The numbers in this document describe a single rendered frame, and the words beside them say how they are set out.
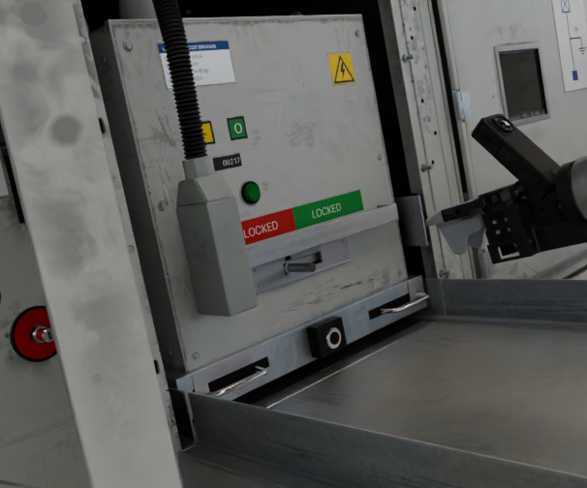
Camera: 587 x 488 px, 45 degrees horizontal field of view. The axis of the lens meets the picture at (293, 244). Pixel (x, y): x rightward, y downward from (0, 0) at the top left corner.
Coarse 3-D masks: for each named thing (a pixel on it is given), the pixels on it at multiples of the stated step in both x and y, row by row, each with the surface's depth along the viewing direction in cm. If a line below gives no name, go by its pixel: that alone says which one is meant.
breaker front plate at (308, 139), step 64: (128, 64) 91; (256, 64) 105; (320, 64) 114; (256, 128) 105; (320, 128) 114; (320, 192) 114; (384, 192) 124; (320, 256) 113; (384, 256) 123; (192, 320) 96; (256, 320) 104
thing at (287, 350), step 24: (336, 312) 113; (360, 312) 117; (408, 312) 125; (288, 336) 106; (360, 336) 117; (216, 360) 98; (240, 360) 100; (264, 360) 103; (288, 360) 106; (312, 360) 109; (168, 384) 95; (192, 384) 95; (216, 384) 97
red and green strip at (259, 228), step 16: (352, 192) 118; (304, 208) 111; (320, 208) 113; (336, 208) 116; (352, 208) 118; (256, 224) 104; (272, 224) 106; (288, 224) 109; (304, 224) 111; (256, 240) 104
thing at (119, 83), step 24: (96, 48) 93; (120, 72) 90; (120, 96) 91; (120, 120) 93; (120, 144) 94; (384, 144) 124; (120, 168) 96; (144, 192) 92; (144, 216) 94; (144, 240) 95; (144, 264) 97; (168, 288) 94; (168, 312) 95; (168, 336) 97; (168, 360) 98
